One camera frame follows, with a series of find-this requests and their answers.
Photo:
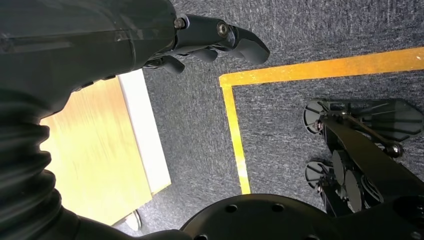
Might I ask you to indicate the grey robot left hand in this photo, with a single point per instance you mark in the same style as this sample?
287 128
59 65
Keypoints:
82 39

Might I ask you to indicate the yellow floor tape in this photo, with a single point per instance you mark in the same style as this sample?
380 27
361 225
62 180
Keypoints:
235 132

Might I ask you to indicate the black round robot body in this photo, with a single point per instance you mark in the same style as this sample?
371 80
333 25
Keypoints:
258 218

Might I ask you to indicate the black robot legs and feet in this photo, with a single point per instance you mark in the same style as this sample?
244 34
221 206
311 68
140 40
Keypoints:
364 155

